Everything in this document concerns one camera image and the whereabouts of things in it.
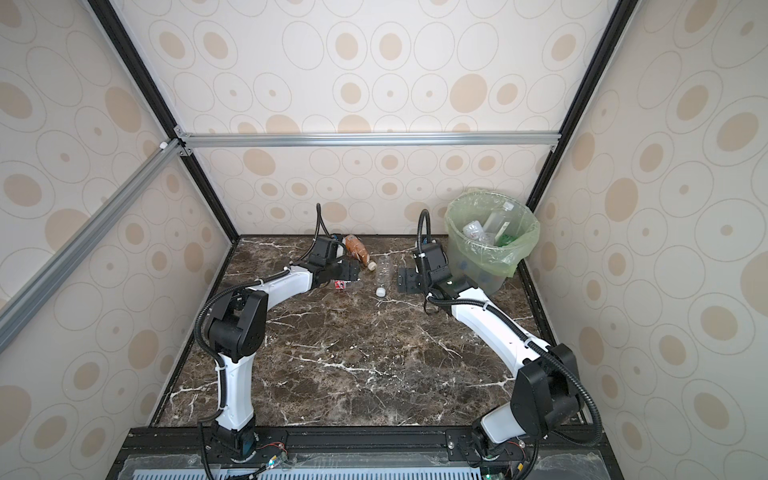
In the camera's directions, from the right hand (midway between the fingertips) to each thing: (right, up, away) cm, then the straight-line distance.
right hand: (416, 272), depth 85 cm
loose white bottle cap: (-11, -7, +17) cm, 22 cm away
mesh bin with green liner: (+21, +2, +1) cm, 21 cm away
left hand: (-19, +4, +15) cm, 24 cm away
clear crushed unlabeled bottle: (-10, -1, +21) cm, 23 cm away
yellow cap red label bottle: (-24, -4, +16) cm, 29 cm away
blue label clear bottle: (+19, +13, +7) cm, 24 cm away
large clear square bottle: (+28, +16, +9) cm, 33 cm away
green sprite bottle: (+29, +10, +10) cm, 32 cm away
